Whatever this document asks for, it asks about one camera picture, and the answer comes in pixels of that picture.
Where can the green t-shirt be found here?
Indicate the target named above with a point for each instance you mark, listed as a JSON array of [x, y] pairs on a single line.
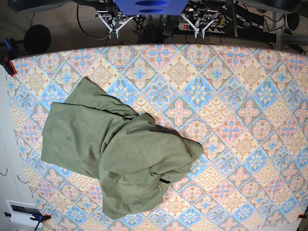
[[134, 159]]

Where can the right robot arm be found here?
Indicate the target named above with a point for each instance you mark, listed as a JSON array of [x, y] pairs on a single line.
[[112, 17]]

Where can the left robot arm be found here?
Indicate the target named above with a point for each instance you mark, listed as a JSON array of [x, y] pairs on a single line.
[[199, 18]]

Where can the patterned tablecloth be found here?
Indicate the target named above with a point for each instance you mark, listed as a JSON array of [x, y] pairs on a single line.
[[247, 107]]

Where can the white power strip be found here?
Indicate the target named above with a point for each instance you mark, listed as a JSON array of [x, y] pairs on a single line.
[[187, 27]]

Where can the black round stool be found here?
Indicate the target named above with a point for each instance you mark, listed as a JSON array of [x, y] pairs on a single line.
[[37, 39]]

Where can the blue clamp lower left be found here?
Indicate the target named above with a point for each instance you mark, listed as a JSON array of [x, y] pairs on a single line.
[[36, 217]]

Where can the blue clamp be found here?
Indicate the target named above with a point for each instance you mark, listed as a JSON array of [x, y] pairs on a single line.
[[6, 60], [36, 217]]

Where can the blue clamp upper left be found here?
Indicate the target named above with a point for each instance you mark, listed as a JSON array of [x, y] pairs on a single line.
[[6, 60]]

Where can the orange clamp lower right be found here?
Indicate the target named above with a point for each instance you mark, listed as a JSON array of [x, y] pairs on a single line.
[[302, 216]]

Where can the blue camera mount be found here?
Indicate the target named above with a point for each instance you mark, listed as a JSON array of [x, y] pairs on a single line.
[[147, 7]]

